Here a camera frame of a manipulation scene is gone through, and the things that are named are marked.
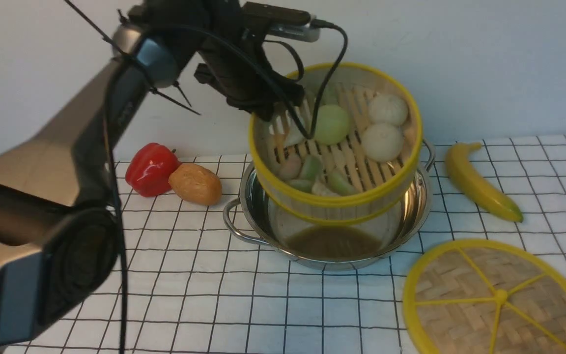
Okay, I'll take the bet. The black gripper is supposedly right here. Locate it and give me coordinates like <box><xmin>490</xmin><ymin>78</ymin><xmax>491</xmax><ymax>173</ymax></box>
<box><xmin>195</xmin><ymin>29</ymin><xmax>305</xmax><ymax>121</ymax></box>

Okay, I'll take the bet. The bamboo steamer basket yellow rim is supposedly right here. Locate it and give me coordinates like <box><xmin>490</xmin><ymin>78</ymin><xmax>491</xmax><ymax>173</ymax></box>
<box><xmin>249</xmin><ymin>62</ymin><xmax>423</xmax><ymax>225</ymax></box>

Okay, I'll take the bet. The woven bamboo steamer lid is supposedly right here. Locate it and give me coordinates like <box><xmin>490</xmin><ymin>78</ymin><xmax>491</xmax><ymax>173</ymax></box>
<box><xmin>402</xmin><ymin>239</ymin><xmax>566</xmax><ymax>354</ymax></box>

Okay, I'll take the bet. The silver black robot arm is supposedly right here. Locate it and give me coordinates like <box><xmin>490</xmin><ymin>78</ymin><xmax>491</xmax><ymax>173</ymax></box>
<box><xmin>0</xmin><ymin>0</ymin><xmax>313</xmax><ymax>351</ymax></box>

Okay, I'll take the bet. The stainless steel pot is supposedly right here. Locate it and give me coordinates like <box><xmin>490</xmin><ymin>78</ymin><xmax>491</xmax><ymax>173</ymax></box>
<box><xmin>222</xmin><ymin>140</ymin><xmax>436</xmax><ymax>271</ymax></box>

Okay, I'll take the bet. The white folded dumpling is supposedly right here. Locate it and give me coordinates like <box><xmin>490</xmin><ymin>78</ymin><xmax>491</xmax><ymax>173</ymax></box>
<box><xmin>283</xmin><ymin>112</ymin><xmax>306</xmax><ymax>148</ymax></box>

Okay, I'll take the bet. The green dumpling back left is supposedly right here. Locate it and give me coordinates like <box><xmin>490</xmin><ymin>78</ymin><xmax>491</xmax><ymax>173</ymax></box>
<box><xmin>316</xmin><ymin>85</ymin><xmax>339</xmax><ymax>107</ymax></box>

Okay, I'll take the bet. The green dumpling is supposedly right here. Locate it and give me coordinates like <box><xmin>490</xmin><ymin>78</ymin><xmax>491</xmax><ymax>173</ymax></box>
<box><xmin>316</xmin><ymin>85</ymin><xmax>339</xmax><ymax>107</ymax></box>
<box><xmin>327</xmin><ymin>169</ymin><xmax>359</xmax><ymax>196</ymax></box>
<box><xmin>298</xmin><ymin>155</ymin><xmax>324</xmax><ymax>182</ymax></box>

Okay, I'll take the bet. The pale green round bun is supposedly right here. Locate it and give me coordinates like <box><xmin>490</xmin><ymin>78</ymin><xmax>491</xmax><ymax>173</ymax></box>
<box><xmin>314</xmin><ymin>104</ymin><xmax>350</xmax><ymax>145</ymax></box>

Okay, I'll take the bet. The pink dumpling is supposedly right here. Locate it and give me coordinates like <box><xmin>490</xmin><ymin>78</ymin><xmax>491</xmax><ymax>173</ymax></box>
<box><xmin>277</xmin><ymin>154</ymin><xmax>303</xmax><ymax>181</ymax></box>

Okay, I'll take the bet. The brown potato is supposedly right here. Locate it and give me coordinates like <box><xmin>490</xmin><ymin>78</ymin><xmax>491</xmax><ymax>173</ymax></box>
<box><xmin>168</xmin><ymin>163</ymin><xmax>222</xmax><ymax>206</ymax></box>

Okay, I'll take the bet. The green dumpling centre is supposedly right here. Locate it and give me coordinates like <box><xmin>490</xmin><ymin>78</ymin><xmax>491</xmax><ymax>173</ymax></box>
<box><xmin>298</xmin><ymin>155</ymin><xmax>324</xmax><ymax>182</ymax></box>

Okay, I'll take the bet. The red bell pepper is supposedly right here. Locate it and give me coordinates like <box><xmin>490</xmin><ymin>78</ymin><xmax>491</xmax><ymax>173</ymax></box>
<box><xmin>124</xmin><ymin>143</ymin><xmax>182</xmax><ymax>198</ymax></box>

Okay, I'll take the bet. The white dumpling front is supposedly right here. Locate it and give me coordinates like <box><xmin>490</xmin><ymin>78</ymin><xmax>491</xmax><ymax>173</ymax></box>
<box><xmin>311</xmin><ymin>179</ymin><xmax>341</xmax><ymax>197</ymax></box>

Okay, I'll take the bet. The white round bun back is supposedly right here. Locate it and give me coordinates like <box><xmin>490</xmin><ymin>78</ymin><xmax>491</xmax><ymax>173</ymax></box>
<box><xmin>368</xmin><ymin>94</ymin><xmax>409</xmax><ymax>127</ymax></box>

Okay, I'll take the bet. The white round bun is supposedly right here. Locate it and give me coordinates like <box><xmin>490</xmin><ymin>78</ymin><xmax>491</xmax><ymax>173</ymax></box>
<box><xmin>368</xmin><ymin>94</ymin><xmax>409</xmax><ymax>127</ymax></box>
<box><xmin>361</xmin><ymin>123</ymin><xmax>404</xmax><ymax>163</ymax></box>

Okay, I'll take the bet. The green dumpling right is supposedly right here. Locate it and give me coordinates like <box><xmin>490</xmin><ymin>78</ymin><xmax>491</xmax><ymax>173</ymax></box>
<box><xmin>327</xmin><ymin>169</ymin><xmax>359</xmax><ymax>196</ymax></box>

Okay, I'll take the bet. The white round bun front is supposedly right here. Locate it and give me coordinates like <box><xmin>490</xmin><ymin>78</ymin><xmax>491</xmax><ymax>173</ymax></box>
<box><xmin>361</xmin><ymin>123</ymin><xmax>404</xmax><ymax>163</ymax></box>

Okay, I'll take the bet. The white grid tablecloth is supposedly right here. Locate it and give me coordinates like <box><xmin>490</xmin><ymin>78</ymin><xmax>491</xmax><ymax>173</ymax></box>
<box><xmin>3</xmin><ymin>133</ymin><xmax>566</xmax><ymax>354</ymax></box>

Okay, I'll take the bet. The yellow banana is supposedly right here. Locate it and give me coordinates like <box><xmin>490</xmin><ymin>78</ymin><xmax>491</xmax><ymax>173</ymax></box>
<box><xmin>445</xmin><ymin>143</ymin><xmax>524</xmax><ymax>223</ymax></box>

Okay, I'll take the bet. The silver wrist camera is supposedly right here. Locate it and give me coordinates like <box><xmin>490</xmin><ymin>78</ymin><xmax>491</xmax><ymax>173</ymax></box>
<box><xmin>242</xmin><ymin>1</ymin><xmax>320</xmax><ymax>43</ymax></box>

